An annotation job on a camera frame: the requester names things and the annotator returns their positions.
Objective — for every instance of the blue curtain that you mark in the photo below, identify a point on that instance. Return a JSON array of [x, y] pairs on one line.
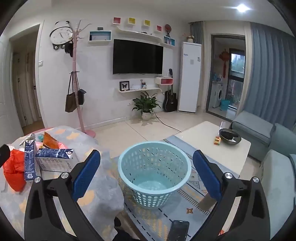
[[270, 69]]

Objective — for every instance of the teal bucket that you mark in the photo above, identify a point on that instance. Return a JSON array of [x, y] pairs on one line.
[[225, 105]]

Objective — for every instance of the green potted plant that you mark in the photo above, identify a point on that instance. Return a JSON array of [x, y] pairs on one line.
[[145, 104]]

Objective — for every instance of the pen holder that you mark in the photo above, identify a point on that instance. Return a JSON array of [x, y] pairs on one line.
[[143, 85]]

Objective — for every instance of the red knot decoration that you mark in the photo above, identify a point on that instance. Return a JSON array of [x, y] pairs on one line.
[[223, 56]]

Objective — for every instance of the light blue plastic basket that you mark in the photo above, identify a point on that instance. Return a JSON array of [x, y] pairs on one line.
[[148, 185]]

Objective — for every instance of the framed butterfly picture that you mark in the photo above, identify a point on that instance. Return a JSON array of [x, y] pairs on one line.
[[124, 86]]

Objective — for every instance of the blue white milk carton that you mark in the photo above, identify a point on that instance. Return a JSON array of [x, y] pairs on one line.
[[55, 160], [30, 160]]

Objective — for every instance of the patterned blue grey rug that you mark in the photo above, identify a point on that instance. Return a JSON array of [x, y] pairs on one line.
[[148, 220]]

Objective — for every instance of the small black bag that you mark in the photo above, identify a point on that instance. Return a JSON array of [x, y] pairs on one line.
[[81, 97]]

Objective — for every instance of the yellow wall box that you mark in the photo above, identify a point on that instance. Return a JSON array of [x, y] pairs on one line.
[[131, 21], [147, 22]]

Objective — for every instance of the teal-lined cube shelf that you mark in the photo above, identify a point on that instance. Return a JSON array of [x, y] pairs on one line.
[[100, 37]]

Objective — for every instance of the brown tote bag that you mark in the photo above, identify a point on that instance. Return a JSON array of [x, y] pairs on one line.
[[70, 102]]

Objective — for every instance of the white coffee table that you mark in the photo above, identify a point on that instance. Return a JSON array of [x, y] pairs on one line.
[[203, 136]]

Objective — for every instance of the curved white wall shelf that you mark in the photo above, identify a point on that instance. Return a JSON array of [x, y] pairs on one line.
[[138, 34]]

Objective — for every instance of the small teal cube shelf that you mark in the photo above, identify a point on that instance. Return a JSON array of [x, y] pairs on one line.
[[169, 41]]

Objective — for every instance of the grey blue sofa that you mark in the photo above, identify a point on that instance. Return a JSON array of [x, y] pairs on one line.
[[277, 166]]

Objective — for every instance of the orange plastic wrapper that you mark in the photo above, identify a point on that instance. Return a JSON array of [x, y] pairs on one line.
[[49, 140]]

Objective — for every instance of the wall-mounted television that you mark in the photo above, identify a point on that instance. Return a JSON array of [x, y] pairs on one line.
[[137, 56]]

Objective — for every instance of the black item on rack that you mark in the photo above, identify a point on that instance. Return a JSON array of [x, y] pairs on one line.
[[68, 49]]

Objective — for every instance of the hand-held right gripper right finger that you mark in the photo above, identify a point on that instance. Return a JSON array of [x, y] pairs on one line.
[[207, 176]]

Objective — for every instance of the ceiling light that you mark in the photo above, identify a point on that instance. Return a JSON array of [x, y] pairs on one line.
[[242, 8]]

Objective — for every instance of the red plastic bag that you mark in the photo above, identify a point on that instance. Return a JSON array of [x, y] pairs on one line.
[[13, 171]]

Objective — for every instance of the pink plastic packet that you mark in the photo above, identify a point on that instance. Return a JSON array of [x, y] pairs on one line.
[[62, 146]]

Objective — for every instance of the black smartphone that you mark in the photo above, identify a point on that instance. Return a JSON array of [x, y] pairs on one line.
[[178, 231]]

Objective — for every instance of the black acoustic guitar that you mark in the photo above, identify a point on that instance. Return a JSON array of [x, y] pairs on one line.
[[170, 102]]

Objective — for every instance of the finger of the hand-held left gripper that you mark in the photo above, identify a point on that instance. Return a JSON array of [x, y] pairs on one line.
[[4, 151]]

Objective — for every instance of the small potted flowers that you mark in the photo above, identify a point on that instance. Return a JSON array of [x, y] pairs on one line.
[[190, 38]]

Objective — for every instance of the teal plastic packet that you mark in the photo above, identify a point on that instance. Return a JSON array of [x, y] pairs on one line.
[[41, 138]]

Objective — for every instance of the panda wall clock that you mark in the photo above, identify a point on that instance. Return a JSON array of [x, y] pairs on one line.
[[60, 34]]

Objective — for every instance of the white red wall box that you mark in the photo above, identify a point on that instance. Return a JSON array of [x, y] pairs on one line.
[[164, 80]]

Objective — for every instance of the low white wall shelf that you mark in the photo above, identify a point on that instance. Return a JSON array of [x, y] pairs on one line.
[[138, 90]]

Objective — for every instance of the white washing machine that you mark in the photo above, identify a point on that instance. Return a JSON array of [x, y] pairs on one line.
[[217, 95]]

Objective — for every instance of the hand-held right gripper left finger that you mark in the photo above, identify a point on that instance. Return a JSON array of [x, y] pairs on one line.
[[86, 176]]

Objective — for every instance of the colourful toy blocks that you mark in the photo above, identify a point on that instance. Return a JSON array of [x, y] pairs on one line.
[[217, 141]]

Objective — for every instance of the dark balcony door frame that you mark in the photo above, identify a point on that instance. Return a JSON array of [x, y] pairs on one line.
[[209, 76]]

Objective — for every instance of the red round ornament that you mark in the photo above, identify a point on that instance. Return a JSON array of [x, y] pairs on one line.
[[167, 27]]

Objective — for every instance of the pink coat rack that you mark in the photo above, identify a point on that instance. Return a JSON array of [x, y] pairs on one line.
[[75, 58]]

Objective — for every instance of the grey curtain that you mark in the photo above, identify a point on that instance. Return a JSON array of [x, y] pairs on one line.
[[196, 32]]

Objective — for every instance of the black bowl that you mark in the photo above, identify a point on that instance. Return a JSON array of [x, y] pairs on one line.
[[230, 139]]

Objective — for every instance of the white black-dotted bag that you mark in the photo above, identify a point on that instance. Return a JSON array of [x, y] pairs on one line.
[[26, 138]]

